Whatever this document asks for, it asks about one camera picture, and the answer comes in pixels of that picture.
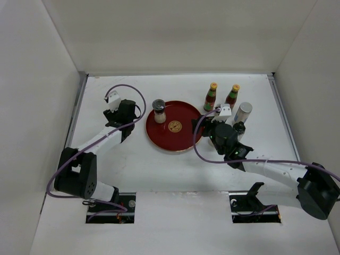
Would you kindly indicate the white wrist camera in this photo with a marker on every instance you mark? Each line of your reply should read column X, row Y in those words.
column 113, row 100
column 224, row 113

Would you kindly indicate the right ketchup bottle yellow cap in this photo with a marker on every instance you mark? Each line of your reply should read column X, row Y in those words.
column 232, row 96

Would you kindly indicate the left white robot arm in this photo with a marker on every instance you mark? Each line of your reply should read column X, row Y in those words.
column 78, row 167

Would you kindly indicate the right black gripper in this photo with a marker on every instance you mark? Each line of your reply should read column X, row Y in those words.
column 206, row 122

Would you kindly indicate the left ketchup bottle yellow cap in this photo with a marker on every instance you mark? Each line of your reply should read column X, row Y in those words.
column 210, row 97

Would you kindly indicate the silver lid white beads jar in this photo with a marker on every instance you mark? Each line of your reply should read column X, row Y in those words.
column 242, row 113

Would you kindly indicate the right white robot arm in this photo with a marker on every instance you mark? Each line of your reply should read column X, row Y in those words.
column 312, row 188

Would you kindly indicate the ketchup bottle yellow cap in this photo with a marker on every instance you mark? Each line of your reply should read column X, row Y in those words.
column 210, row 97
column 232, row 96

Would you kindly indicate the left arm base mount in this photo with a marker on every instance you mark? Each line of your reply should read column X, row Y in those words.
column 103, row 213

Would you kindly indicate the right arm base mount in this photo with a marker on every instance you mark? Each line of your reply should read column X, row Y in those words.
column 246, row 208

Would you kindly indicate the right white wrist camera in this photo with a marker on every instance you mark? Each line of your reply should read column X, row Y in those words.
column 224, row 113

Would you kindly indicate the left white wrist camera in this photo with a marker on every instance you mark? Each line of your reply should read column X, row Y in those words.
column 113, row 100

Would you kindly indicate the red round tray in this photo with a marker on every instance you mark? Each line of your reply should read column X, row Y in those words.
column 176, row 133

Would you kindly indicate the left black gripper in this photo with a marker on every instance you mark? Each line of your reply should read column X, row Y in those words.
column 111, row 116

